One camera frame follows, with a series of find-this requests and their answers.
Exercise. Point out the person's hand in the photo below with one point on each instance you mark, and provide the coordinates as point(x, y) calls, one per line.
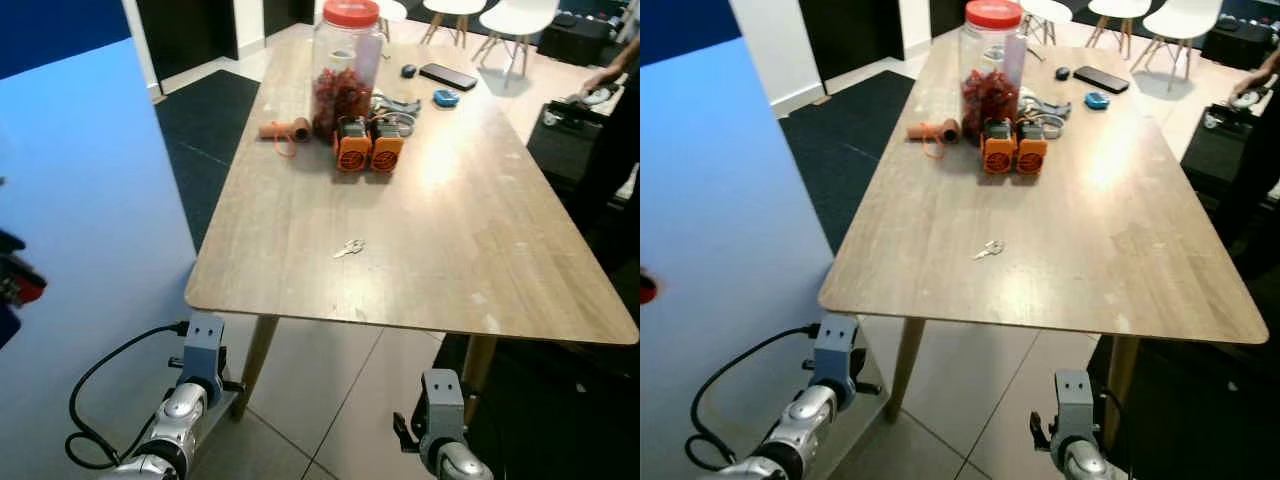
point(601, 81)
point(1249, 89)

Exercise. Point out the black smartphone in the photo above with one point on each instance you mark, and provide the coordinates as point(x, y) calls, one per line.
point(1100, 79)
point(448, 76)

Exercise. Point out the wooden table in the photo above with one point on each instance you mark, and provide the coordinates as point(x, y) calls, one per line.
point(1090, 220)
point(450, 220)

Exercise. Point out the orange and black device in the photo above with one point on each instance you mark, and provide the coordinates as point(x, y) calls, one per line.
point(387, 152)
point(352, 152)
point(998, 154)
point(1032, 155)

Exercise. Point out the small silver keys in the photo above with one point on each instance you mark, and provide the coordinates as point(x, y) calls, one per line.
point(988, 250)
point(349, 248)

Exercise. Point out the black cart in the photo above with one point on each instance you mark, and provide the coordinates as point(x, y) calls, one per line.
point(565, 140)
point(1215, 145)

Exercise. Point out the white chair with wooden legs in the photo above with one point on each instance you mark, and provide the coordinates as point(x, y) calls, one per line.
point(1115, 6)
point(520, 15)
point(1045, 10)
point(1185, 15)
point(455, 5)
point(392, 8)

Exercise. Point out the black storage box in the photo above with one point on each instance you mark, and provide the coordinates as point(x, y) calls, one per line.
point(580, 40)
point(1238, 45)

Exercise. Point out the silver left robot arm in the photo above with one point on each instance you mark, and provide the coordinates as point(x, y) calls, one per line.
point(170, 430)
point(800, 430)

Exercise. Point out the black door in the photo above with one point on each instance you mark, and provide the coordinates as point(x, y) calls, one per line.
point(185, 35)
point(850, 35)

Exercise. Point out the dark floor mat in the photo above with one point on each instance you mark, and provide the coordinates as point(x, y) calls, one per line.
point(205, 140)
point(850, 150)

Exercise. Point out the grey metal parts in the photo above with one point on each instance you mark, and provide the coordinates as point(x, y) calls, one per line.
point(398, 108)
point(1048, 108)

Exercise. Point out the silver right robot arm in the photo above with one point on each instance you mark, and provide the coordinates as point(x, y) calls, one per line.
point(1090, 465)
point(458, 462)

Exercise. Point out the small blue round case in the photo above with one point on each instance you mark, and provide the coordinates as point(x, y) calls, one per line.
point(1098, 100)
point(446, 98)

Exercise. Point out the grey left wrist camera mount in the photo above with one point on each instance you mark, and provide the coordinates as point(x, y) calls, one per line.
point(205, 345)
point(835, 345)

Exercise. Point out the person's forearm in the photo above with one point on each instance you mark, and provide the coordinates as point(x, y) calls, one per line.
point(1270, 65)
point(625, 58)

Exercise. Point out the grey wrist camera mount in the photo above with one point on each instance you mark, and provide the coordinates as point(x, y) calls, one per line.
point(1075, 400)
point(835, 345)
point(443, 400)
point(205, 345)

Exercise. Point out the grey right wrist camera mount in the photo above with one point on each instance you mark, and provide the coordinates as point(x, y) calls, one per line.
point(443, 400)
point(1075, 400)

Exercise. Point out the person's black clothed body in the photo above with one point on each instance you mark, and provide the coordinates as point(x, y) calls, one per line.
point(1255, 170)

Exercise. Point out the clear jar with red lid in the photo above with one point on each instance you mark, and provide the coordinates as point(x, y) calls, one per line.
point(990, 60)
point(345, 60)

